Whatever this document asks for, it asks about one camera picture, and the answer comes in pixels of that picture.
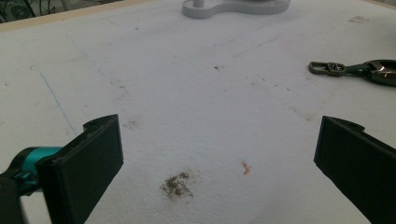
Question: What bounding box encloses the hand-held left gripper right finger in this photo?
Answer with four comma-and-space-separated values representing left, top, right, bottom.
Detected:
313, 115, 396, 224

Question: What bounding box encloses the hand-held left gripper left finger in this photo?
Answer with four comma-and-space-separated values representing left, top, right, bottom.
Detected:
35, 113, 124, 224

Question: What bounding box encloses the white plastic stand base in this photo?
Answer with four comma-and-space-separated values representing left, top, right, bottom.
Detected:
181, 0, 291, 20

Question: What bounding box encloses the dark metal carabiner keychain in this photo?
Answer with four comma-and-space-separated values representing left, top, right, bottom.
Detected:
307, 59, 396, 87

